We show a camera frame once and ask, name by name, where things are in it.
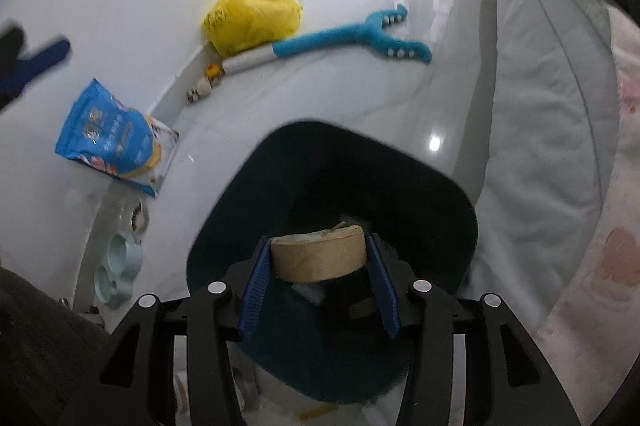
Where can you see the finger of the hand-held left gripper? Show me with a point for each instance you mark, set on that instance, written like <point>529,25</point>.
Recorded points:
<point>42,61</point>
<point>12,46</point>

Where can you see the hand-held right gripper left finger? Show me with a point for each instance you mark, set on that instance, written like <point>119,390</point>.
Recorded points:
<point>255,291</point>

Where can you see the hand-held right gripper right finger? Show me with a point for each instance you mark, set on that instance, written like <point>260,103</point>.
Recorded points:
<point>385,291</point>

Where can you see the brown tape roll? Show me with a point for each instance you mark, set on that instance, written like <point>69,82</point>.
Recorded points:
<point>320,258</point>

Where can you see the dark trash bin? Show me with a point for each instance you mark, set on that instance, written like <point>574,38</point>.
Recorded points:
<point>310,166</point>

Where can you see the blue pet food bag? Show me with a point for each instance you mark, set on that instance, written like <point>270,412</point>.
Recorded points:
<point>105,131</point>

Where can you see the mint green double bowl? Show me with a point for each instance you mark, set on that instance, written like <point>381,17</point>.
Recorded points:
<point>120,256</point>

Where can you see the round food bowl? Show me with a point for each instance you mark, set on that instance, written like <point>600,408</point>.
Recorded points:
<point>134,216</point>

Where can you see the small black and white ball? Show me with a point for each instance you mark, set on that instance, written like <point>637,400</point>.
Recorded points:
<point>192,96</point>

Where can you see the small white toy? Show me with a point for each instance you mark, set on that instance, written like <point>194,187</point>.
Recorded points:
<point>204,86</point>

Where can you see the small orange ball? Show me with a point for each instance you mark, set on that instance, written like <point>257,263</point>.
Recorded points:
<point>215,72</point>

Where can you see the yellow plastic bag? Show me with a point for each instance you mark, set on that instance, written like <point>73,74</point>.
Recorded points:
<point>250,16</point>

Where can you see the grey fuzzy cloth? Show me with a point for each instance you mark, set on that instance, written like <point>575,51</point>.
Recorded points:
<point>40,346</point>

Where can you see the pink printed bed sheet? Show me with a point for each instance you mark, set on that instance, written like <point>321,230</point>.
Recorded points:
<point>615,256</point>

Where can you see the white quilted bed cover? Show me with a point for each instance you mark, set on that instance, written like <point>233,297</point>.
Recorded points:
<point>540,106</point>

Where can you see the blue plush toy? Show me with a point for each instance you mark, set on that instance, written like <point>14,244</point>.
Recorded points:
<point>320,41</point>

